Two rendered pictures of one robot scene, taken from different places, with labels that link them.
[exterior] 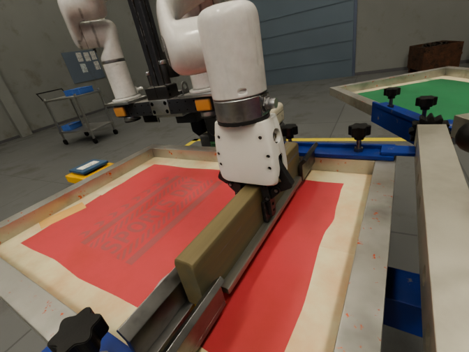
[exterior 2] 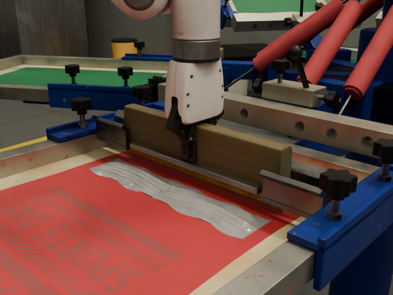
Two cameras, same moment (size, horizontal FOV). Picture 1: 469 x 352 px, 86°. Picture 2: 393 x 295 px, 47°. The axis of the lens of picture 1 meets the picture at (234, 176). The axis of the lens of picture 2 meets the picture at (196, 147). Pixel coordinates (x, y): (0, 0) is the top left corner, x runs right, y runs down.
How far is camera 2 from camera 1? 74 cm
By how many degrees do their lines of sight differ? 75
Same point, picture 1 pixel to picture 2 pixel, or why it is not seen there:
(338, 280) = not seen: hidden behind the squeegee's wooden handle
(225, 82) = (216, 24)
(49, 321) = (277, 268)
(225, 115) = (212, 51)
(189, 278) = (288, 161)
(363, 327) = (315, 153)
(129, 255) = (162, 259)
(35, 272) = not seen: outside the picture
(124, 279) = (207, 259)
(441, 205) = (264, 103)
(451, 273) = (311, 113)
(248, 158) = (212, 91)
